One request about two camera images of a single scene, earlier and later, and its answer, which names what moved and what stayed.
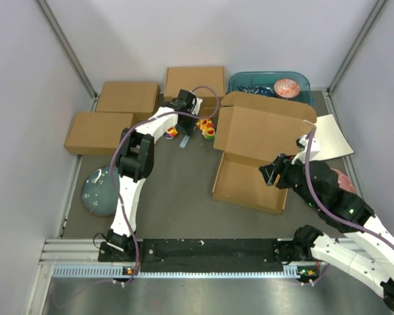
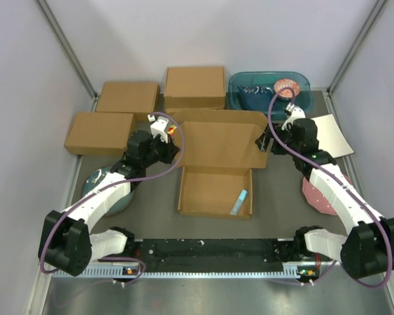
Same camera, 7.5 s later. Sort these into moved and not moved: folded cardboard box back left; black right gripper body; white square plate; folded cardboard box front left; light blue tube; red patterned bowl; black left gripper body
Moved: light blue tube; black left gripper body; black right gripper body
Not moved: red patterned bowl; folded cardboard box back left; folded cardboard box front left; white square plate
